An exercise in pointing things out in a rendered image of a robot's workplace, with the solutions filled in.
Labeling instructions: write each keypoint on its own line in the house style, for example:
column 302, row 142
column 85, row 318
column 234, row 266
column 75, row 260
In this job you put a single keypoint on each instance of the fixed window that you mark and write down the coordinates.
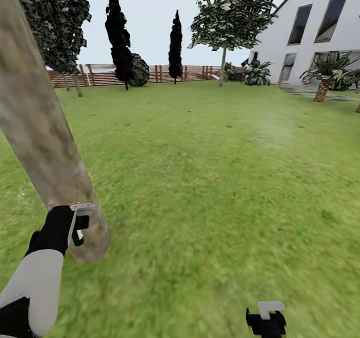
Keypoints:
column 287, row 68

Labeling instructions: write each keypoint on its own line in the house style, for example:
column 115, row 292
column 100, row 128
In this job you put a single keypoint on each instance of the pesticide atomizer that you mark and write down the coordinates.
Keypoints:
column 77, row 237

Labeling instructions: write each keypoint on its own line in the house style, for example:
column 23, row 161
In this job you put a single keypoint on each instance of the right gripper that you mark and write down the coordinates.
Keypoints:
column 277, row 322

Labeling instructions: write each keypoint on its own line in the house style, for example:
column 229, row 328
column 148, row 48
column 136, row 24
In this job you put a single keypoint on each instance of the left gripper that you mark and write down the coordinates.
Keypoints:
column 82, row 222

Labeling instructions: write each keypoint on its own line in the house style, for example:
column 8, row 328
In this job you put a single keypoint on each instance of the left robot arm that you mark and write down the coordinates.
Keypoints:
column 29, row 303

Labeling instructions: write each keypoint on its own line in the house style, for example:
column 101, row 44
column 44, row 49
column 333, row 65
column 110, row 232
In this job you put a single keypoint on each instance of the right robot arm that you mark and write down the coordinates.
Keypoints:
column 270, row 323

